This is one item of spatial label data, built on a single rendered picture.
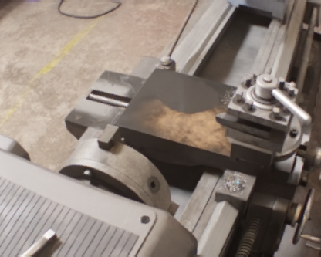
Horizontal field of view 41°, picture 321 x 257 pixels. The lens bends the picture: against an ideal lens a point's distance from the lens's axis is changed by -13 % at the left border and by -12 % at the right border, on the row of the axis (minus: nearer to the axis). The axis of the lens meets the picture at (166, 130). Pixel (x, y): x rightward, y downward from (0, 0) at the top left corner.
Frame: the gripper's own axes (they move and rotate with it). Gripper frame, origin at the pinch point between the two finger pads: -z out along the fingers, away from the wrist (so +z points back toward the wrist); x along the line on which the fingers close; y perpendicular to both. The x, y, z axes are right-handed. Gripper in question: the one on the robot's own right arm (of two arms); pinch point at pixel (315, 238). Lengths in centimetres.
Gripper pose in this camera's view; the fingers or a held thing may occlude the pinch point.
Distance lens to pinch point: 150.4
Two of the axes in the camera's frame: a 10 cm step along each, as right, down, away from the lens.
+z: 9.2, 2.5, -2.9
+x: 0.4, -8.1, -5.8
